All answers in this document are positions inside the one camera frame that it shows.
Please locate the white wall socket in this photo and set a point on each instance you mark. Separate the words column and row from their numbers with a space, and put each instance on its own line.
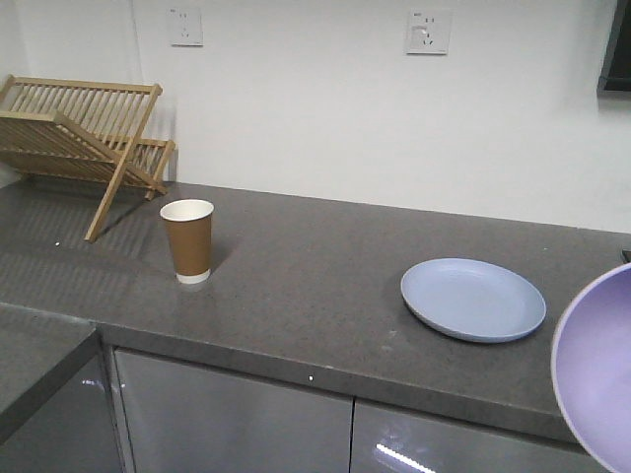
column 185, row 26
column 428, row 32

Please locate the wooden dish rack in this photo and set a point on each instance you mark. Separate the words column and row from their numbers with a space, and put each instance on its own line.
column 84, row 130

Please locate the grey cabinet door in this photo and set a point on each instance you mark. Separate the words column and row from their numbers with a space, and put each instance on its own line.
column 184, row 418
column 392, row 440

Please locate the grey middle cabinet door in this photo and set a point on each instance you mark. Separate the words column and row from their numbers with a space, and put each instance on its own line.
column 392, row 440

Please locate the blue plastic plate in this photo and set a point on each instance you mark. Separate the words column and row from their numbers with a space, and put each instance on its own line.
column 473, row 300

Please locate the brown paper cup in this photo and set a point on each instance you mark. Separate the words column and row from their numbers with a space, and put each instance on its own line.
column 188, row 225

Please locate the right white wall socket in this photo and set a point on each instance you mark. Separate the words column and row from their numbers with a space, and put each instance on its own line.
column 428, row 32

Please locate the left white wall socket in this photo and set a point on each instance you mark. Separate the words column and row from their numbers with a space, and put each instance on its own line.
column 185, row 26

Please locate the purple plastic bowl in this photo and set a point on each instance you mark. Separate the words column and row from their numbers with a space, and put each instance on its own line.
column 590, row 367

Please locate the grey left cabinet door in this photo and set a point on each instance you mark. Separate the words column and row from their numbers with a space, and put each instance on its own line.
column 184, row 418

